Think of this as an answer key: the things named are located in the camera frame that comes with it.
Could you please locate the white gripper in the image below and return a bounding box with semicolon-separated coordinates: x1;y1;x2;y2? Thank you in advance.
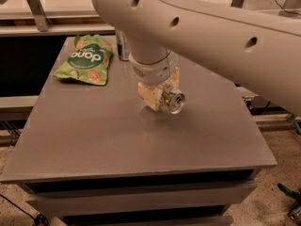
129;52;180;111

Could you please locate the white green 7up can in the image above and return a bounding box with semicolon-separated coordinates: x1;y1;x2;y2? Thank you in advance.
160;81;185;115

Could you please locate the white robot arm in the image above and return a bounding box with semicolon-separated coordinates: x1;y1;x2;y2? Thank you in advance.
91;0;301;115

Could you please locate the tall slim silver can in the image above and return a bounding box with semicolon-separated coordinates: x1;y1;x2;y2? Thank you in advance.
116;29;130;61

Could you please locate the green snack chip bag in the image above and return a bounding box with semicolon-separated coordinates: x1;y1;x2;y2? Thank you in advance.
54;35;113;86

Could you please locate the grey cabinet with drawers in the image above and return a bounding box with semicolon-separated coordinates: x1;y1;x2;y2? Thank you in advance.
0;31;278;226

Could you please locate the metal bracket left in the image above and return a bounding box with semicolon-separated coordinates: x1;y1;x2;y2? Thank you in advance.
26;0;50;32

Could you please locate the metal rail shelf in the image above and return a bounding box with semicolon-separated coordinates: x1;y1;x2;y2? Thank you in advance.
0;8;115;38

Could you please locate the black floor cable left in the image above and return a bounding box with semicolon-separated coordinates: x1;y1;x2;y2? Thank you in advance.
0;193;50;226

